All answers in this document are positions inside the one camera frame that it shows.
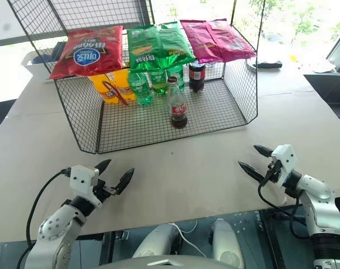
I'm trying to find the black wire mesh rack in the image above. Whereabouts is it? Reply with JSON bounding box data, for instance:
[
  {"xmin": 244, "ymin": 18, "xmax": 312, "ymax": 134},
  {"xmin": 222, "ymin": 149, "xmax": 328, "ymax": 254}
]
[{"xmin": 6, "ymin": 0, "xmax": 266, "ymax": 155}]

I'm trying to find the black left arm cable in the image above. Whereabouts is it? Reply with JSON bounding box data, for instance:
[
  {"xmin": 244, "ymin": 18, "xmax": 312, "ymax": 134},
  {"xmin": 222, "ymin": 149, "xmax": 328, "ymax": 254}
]
[{"xmin": 25, "ymin": 167, "xmax": 73, "ymax": 253}]

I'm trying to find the glass cola bottle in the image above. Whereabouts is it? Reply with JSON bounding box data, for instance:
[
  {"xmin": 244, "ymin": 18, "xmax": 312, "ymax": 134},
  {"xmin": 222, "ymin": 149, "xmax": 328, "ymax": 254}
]
[{"xmin": 166, "ymin": 77, "xmax": 188, "ymax": 130}]

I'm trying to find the magenta chip bag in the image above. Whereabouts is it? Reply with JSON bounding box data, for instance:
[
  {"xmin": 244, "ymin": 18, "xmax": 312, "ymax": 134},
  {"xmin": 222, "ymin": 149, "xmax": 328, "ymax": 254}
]
[
  {"xmin": 206, "ymin": 18, "xmax": 257, "ymax": 62},
  {"xmin": 180, "ymin": 19, "xmax": 225, "ymax": 65}
]

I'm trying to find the black cloth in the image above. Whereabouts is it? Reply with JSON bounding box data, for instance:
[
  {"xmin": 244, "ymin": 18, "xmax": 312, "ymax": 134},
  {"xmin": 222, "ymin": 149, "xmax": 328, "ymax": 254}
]
[{"xmin": 251, "ymin": 59, "xmax": 283, "ymax": 69}]

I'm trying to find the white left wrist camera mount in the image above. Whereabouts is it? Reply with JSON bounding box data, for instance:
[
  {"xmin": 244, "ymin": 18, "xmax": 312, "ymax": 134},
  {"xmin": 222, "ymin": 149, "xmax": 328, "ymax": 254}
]
[{"xmin": 69, "ymin": 165, "xmax": 101, "ymax": 208}]

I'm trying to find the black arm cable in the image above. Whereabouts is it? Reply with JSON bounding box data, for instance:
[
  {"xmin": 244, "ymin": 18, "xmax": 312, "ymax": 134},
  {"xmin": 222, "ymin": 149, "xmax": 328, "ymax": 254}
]
[
  {"xmin": 25, "ymin": 167, "xmax": 73, "ymax": 253},
  {"xmin": 257, "ymin": 175, "xmax": 314, "ymax": 239}
]

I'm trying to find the red chip bag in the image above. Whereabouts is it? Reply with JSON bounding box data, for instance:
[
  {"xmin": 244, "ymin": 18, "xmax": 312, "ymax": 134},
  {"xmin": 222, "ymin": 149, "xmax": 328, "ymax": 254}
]
[{"xmin": 48, "ymin": 25, "xmax": 124, "ymax": 80}]

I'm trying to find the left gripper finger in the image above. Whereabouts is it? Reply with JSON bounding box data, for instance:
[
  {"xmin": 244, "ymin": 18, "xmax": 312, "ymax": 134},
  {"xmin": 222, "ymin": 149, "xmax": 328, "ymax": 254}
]
[
  {"xmin": 114, "ymin": 167, "xmax": 136, "ymax": 195},
  {"xmin": 95, "ymin": 159, "xmax": 112, "ymax": 178}
]

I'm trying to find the dark monitor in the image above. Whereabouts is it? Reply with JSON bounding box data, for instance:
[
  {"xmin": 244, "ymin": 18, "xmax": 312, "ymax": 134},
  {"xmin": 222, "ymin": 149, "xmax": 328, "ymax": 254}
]
[{"xmin": 324, "ymin": 27, "xmax": 340, "ymax": 74}]

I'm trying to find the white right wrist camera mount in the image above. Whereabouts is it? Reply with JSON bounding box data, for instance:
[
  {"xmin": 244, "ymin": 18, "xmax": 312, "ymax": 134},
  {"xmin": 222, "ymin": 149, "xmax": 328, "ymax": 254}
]
[{"xmin": 270, "ymin": 144, "xmax": 296, "ymax": 188}]

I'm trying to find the dark blue cloth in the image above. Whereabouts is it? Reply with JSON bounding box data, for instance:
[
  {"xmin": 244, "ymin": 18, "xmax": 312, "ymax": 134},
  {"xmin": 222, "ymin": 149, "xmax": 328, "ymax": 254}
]
[{"xmin": 31, "ymin": 41, "xmax": 68, "ymax": 64}]

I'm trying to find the yellow snack bag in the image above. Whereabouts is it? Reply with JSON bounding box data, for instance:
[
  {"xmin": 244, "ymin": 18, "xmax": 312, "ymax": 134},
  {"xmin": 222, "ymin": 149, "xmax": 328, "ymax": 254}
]
[{"xmin": 88, "ymin": 69, "xmax": 137, "ymax": 105}]

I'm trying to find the thin white cable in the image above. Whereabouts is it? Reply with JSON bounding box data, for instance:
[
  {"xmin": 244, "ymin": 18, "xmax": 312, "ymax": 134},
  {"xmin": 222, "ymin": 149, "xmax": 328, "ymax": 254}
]
[{"xmin": 169, "ymin": 219, "xmax": 207, "ymax": 259}]

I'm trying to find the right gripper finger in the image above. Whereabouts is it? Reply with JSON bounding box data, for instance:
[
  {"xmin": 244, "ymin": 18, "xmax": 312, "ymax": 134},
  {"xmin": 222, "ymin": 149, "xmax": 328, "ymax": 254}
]
[
  {"xmin": 253, "ymin": 144, "xmax": 274, "ymax": 158},
  {"xmin": 237, "ymin": 161, "xmax": 265, "ymax": 185}
]

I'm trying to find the plastic cola bottle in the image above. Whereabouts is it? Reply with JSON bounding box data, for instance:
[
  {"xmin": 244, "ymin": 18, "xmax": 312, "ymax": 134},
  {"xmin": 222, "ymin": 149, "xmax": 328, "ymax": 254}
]
[{"xmin": 188, "ymin": 62, "xmax": 207, "ymax": 94}]

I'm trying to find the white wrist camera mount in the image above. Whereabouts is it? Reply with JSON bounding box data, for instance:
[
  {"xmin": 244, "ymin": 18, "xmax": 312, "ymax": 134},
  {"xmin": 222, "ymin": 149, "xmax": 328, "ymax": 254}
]
[
  {"xmin": 270, "ymin": 144, "xmax": 296, "ymax": 188},
  {"xmin": 69, "ymin": 165, "xmax": 101, "ymax": 208}
]

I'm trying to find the green chip bag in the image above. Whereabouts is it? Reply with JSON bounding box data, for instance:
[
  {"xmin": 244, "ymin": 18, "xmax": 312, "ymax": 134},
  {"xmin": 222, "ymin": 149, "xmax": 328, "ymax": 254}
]
[
  {"xmin": 127, "ymin": 24, "xmax": 174, "ymax": 77},
  {"xmin": 157, "ymin": 21, "xmax": 197, "ymax": 69}
]

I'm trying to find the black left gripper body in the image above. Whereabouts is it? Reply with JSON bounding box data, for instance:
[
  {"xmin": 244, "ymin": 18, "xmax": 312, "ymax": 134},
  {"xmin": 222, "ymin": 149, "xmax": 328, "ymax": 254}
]
[{"xmin": 92, "ymin": 177, "xmax": 117, "ymax": 207}]

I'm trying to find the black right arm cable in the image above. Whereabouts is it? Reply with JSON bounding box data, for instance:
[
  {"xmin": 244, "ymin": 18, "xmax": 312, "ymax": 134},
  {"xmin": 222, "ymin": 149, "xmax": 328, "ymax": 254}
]
[{"xmin": 257, "ymin": 175, "xmax": 314, "ymax": 239}]

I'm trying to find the black side desk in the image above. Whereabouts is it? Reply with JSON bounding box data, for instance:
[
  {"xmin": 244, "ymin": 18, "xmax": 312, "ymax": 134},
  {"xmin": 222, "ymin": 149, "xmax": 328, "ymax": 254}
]
[{"xmin": 303, "ymin": 72, "xmax": 340, "ymax": 120}]

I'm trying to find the grey rounded robot leg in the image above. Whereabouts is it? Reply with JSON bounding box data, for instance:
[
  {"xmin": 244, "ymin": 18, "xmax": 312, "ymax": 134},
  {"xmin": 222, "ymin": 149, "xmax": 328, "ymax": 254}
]
[
  {"xmin": 131, "ymin": 223, "xmax": 185, "ymax": 259},
  {"xmin": 208, "ymin": 218, "xmax": 245, "ymax": 269}
]

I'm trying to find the grey robot torso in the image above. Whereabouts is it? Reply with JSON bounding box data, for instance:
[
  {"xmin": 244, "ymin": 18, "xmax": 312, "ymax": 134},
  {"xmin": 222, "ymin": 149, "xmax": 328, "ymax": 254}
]
[{"xmin": 96, "ymin": 254, "xmax": 216, "ymax": 269}]

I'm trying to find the green plastic soda bottle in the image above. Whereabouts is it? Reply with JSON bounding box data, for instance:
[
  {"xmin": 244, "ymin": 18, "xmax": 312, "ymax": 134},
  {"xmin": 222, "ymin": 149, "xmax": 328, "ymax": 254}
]
[
  {"xmin": 127, "ymin": 71, "xmax": 155, "ymax": 106},
  {"xmin": 148, "ymin": 68, "xmax": 169, "ymax": 96},
  {"xmin": 166, "ymin": 64, "xmax": 185, "ymax": 92}
]

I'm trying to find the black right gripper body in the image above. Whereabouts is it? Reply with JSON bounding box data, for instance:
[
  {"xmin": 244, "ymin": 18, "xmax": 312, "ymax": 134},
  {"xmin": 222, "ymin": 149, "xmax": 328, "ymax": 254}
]
[{"xmin": 263, "ymin": 156, "xmax": 282, "ymax": 184}]

